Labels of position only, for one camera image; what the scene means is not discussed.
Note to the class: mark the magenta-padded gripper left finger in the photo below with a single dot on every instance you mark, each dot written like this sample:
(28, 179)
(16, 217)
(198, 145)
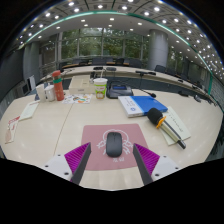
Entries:
(78, 156)

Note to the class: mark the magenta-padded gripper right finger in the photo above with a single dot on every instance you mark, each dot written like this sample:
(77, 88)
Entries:
(146, 158)

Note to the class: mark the black computer mouse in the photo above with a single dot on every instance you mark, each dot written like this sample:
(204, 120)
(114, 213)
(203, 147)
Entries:
(114, 144)

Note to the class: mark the pink printed mouse pad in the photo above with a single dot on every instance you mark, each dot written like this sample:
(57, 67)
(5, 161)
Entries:
(95, 136)

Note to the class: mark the black handheld microphone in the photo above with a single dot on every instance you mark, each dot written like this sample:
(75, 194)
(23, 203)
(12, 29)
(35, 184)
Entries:
(155, 116)

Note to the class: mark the pale paper sheet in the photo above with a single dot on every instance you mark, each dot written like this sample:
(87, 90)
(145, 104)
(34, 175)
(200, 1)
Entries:
(180, 125)

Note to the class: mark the blue and white book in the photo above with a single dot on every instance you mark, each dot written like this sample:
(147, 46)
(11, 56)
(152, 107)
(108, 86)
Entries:
(143, 105)

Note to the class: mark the colourful printed flyer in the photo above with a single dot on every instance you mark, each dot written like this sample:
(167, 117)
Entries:
(77, 98)

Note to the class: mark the white booklet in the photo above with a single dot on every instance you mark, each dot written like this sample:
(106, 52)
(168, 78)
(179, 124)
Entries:
(29, 110)

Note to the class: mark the white lidded mug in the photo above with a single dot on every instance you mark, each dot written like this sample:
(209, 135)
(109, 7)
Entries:
(50, 94)

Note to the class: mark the white cardboard box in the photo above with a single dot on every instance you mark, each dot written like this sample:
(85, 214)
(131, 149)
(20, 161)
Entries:
(81, 86)

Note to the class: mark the green printed drink cup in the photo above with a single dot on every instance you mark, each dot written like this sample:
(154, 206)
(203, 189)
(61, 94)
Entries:
(100, 89)

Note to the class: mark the red thermos bottle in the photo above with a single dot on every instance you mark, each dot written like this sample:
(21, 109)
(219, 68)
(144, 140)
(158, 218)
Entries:
(58, 88)

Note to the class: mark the red and white pamphlet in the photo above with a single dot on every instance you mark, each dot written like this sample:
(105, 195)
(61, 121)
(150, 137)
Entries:
(12, 130)

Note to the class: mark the dark conference microphone unit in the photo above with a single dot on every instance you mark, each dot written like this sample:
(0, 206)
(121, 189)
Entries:
(119, 91)

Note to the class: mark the dark office chairs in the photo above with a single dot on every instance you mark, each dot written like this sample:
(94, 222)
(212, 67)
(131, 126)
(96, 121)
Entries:
(160, 68)

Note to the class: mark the ceiling lights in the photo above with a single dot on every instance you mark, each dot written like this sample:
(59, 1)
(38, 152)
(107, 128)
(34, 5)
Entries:
(111, 19)

